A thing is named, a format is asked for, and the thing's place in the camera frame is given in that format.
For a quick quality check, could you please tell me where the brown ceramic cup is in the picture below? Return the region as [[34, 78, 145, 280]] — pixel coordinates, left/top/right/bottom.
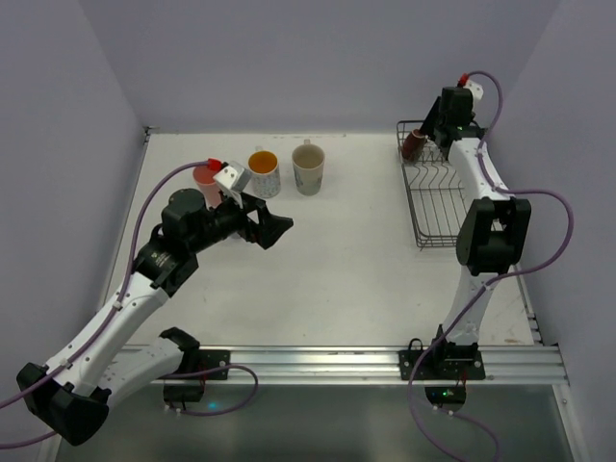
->
[[401, 129, 426, 163]]

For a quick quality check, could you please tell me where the white patterned mug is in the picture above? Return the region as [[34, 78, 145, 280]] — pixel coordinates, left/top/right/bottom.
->
[[248, 146, 281, 199]]

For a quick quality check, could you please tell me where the pink plastic cup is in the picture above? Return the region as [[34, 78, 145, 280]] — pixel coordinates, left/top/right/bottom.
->
[[192, 159, 221, 208]]

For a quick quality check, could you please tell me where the black wire dish rack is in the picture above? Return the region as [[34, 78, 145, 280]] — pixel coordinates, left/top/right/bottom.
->
[[399, 141, 467, 249]]

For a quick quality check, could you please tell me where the beige patterned mug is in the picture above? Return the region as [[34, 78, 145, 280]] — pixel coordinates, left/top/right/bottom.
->
[[292, 140, 325, 196]]

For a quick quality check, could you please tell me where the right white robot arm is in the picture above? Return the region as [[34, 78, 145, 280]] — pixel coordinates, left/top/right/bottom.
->
[[421, 82, 531, 370]]

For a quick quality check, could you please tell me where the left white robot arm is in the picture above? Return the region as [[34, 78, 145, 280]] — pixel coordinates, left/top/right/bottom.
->
[[16, 189, 294, 446]]

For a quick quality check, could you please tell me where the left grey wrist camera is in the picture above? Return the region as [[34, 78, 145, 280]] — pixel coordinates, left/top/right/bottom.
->
[[214, 162, 251, 195]]

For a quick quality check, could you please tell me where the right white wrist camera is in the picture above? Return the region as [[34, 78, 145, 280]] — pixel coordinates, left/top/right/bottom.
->
[[464, 79, 484, 102]]

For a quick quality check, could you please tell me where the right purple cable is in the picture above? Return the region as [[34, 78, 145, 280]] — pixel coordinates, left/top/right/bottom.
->
[[406, 70, 575, 462]]

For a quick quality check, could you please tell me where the purple cable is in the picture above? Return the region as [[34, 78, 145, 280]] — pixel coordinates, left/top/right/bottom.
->
[[406, 70, 575, 462], [0, 157, 259, 447]]

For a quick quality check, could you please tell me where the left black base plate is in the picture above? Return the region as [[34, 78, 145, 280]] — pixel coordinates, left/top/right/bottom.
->
[[197, 349, 231, 381]]

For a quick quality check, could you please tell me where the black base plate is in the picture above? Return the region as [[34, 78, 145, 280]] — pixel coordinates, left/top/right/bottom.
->
[[398, 324, 486, 381], [197, 349, 231, 381]]

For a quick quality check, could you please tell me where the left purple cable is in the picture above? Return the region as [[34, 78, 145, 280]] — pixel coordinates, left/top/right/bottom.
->
[[0, 157, 259, 447]]

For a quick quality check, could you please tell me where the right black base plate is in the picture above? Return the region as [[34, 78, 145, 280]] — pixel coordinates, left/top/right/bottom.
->
[[398, 324, 486, 381]]

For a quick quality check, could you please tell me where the aluminium mounting rail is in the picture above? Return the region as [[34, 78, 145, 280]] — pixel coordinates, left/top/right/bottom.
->
[[64, 342, 572, 386]]

